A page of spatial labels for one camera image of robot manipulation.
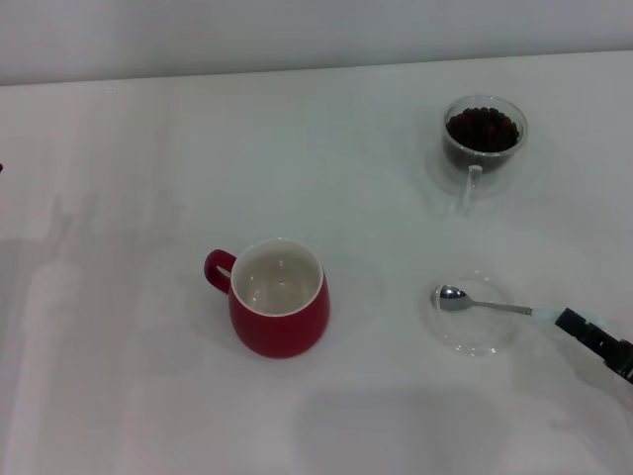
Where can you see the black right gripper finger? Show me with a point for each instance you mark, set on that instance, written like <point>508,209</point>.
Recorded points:
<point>576,321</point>
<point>620,361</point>

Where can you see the red ceramic mug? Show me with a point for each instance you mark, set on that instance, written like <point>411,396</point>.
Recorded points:
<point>282,331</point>

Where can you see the coffee beans pile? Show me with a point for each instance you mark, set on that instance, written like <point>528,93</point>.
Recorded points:
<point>482,131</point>

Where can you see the clear glass saucer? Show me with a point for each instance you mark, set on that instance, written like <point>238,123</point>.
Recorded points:
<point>470,344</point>

